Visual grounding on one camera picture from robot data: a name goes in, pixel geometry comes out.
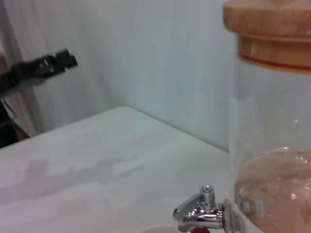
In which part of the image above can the wooden jar lid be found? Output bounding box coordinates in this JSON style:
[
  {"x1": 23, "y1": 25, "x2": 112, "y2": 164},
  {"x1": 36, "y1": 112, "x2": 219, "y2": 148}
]
[{"x1": 223, "y1": 0, "x2": 311, "y2": 75}]

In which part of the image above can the glass water dispenser jar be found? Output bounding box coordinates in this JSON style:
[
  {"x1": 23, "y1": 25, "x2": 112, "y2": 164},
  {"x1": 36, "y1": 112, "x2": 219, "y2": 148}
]
[{"x1": 228, "y1": 33, "x2": 311, "y2": 233}]

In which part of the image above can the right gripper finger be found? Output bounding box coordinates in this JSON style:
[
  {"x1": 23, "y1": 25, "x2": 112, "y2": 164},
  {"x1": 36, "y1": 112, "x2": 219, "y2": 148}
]
[{"x1": 0, "y1": 48, "x2": 79, "y2": 95}]

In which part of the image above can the dark background furniture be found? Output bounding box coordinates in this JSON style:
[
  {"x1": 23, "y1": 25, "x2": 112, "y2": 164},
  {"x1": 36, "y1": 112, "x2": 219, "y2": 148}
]
[{"x1": 0, "y1": 98, "x2": 31, "y2": 149}]

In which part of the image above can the chrome faucet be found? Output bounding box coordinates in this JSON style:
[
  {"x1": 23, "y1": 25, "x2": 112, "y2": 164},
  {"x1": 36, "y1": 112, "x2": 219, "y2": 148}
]
[{"x1": 173, "y1": 184, "x2": 239, "y2": 233}]

